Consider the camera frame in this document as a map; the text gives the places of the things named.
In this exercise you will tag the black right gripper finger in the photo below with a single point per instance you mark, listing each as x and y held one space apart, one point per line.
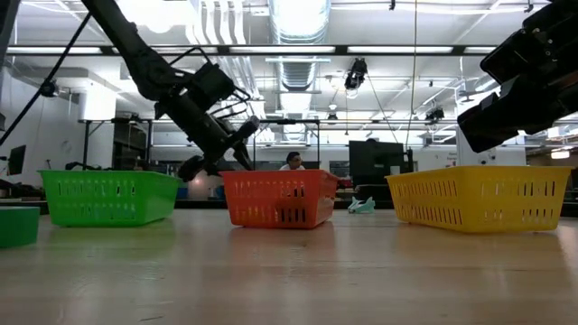
487 124

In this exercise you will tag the black overhead frame bar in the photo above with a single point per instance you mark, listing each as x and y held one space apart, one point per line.
338 50

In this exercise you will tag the teal stapler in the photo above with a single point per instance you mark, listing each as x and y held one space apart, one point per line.
361 207

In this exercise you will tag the black metal rig frame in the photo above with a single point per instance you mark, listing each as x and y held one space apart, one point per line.
86 144

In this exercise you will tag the yellow plastic basket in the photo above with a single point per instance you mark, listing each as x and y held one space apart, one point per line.
478 198

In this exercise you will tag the silver ceiling air duct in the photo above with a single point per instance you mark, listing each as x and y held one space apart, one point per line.
300 18

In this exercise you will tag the white cabinet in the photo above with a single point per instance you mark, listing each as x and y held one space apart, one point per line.
478 158

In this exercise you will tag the small black monitor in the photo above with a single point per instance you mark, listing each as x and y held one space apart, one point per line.
17 158

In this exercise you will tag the green plastic basket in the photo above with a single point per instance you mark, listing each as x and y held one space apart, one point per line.
108 198

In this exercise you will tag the small red object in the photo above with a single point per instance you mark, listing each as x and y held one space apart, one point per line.
345 183

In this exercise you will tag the black ceiling camera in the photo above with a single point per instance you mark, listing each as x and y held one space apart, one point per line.
48 88
356 74
435 114

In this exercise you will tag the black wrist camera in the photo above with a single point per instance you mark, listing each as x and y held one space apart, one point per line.
528 45
210 86

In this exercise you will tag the blue bin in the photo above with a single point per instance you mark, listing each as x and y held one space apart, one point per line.
182 193

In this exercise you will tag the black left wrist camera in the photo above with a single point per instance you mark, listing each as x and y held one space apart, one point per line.
210 86

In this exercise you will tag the green tape roll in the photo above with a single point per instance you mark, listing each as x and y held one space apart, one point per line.
18 228

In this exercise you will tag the person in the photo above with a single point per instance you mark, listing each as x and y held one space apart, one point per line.
293 161

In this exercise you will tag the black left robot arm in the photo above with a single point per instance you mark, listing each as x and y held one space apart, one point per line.
135 49

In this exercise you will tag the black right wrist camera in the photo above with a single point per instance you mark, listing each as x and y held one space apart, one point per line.
528 45

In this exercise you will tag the white hanging box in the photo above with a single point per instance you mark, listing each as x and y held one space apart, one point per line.
97 106

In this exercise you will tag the orange plastic basket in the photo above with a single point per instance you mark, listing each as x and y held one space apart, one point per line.
271 198

